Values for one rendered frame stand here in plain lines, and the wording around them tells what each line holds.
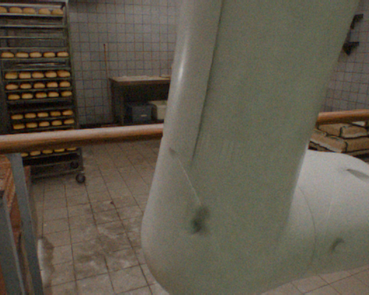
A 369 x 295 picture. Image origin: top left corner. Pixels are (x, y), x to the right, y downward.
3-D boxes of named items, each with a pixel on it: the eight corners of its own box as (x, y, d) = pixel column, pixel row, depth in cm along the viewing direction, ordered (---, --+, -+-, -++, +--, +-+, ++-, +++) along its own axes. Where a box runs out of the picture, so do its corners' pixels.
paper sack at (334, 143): (339, 156, 366) (341, 143, 361) (318, 147, 399) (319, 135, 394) (377, 149, 385) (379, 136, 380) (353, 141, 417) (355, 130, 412)
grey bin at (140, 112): (131, 121, 496) (131, 107, 489) (124, 116, 540) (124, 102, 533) (152, 120, 509) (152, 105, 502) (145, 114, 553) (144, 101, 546)
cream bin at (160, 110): (157, 119, 511) (156, 105, 504) (147, 114, 555) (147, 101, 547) (176, 118, 524) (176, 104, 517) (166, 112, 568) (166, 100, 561)
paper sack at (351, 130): (368, 139, 378) (370, 126, 374) (344, 140, 369) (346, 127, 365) (333, 128, 436) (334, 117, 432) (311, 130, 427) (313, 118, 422)
